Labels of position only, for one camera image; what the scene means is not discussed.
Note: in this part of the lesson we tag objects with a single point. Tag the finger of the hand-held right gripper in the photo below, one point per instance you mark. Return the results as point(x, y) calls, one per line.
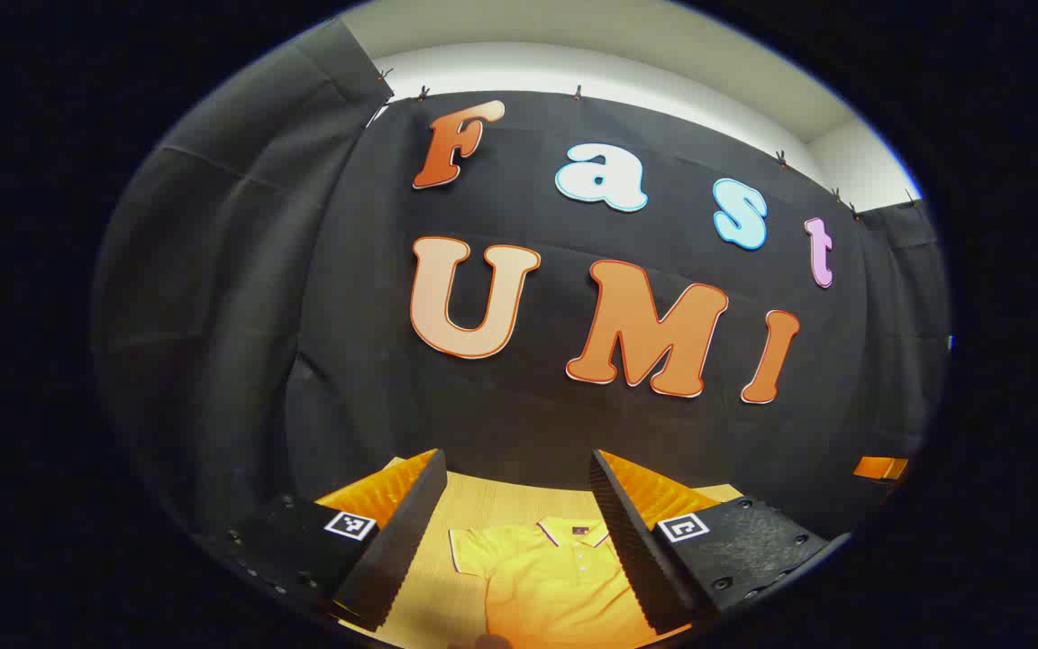
point(879, 468)

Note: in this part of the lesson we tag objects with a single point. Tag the orange T-shirt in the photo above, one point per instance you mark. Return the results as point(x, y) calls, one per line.
point(555, 586)

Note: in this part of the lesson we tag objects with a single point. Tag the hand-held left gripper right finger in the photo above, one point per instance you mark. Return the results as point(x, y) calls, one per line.
point(636, 559)

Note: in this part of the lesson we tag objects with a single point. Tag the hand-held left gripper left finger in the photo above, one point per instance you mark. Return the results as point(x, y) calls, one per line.
point(402, 550)

